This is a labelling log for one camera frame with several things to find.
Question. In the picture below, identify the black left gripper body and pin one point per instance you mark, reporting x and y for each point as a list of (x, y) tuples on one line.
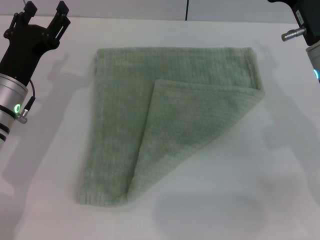
[(22, 47)]

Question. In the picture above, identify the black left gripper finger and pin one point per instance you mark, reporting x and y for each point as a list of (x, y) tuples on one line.
[(60, 21), (26, 13)]

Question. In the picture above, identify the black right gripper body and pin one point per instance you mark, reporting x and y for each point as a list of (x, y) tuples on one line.
[(307, 17)]

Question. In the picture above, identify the green terry towel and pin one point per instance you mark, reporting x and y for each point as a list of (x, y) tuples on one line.
[(140, 120)]

